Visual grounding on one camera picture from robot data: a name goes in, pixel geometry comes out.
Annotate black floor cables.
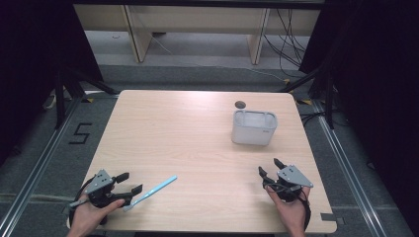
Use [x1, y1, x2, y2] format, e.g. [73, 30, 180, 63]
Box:
[298, 110, 351, 128]

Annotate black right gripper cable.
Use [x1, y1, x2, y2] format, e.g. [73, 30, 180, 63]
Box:
[297, 189, 312, 232]

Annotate black hanging cable bundle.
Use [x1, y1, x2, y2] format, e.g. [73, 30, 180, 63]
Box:
[262, 9, 310, 79]

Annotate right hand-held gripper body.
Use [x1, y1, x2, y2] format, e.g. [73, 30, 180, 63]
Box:
[262, 164, 314, 202]

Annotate person's left hand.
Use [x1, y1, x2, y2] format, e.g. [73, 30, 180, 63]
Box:
[66, 193, 126, 235]

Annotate silver cable plug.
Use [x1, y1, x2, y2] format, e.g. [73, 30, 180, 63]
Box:
[68, 198, 91, 209]

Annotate white coiled cable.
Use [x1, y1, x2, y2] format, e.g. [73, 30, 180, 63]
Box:
[42, 92, 58, 111]

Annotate person's right hand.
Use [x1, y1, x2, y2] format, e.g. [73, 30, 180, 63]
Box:
[266, 185, 311, 231]

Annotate white plastic toothbrush holder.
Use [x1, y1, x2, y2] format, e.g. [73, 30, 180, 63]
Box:
[230, 109, 279, 146]

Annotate beige wooden desk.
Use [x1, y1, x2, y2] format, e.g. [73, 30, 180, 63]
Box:
[72, 3, 322, 66]

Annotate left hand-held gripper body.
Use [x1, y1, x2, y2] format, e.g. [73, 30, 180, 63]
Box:
[84, 169, 132, 209]

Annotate light blue toothbrush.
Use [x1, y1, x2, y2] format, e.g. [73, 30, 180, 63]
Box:
[123, 175, 179, 213]

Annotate metal floor rail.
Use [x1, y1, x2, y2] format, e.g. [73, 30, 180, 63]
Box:
[0, 97, 83, 237]
[310, 98, 388, 237]

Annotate black metal stand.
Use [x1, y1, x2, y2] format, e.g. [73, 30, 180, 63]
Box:
[53, 63, 121, 130]
[278, 63, 336, 130]

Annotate black curtain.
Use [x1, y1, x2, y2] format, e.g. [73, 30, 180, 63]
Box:
[0, 0, 105, 166]
[297, 0, 419, 229]

